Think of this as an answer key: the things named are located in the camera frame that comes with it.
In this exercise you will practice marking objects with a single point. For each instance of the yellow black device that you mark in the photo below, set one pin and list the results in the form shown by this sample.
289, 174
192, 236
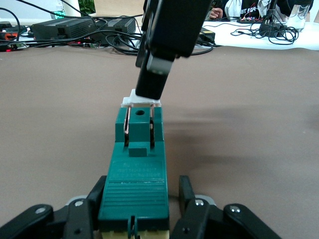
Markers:
207, 35

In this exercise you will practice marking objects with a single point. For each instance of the clear glass cup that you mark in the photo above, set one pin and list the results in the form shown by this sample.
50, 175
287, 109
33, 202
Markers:
297, 17

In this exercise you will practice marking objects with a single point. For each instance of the circuit board with lights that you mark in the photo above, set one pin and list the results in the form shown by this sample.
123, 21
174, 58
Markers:
250, 20

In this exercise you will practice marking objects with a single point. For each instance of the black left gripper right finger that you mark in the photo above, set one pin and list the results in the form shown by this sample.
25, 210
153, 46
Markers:
197, 219

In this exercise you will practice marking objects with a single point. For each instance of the large black power supply box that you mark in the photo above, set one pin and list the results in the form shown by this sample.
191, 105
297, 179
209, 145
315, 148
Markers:
64, 27

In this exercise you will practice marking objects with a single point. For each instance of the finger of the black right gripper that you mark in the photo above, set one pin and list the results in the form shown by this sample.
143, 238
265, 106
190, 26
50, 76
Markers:
150, 84

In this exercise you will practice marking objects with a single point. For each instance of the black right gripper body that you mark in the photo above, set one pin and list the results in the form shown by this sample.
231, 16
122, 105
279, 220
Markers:
177, 25

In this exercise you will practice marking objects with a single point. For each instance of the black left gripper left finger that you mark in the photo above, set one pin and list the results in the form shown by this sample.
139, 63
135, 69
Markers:
82, 216

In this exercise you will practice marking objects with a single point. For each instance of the black device with red light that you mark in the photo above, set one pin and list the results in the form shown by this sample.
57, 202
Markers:
7, 37

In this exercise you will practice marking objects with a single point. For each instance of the green digital display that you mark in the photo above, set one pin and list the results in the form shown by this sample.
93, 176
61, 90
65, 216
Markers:
59, 15

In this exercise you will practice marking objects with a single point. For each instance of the small black power supply box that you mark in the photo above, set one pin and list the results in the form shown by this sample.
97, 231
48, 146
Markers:
119, 25

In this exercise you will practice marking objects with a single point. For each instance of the person in black shirt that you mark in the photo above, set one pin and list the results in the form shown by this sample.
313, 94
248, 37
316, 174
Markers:
249, 7

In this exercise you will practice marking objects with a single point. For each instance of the green plant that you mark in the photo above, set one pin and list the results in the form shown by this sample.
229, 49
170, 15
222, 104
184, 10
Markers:
86, 6

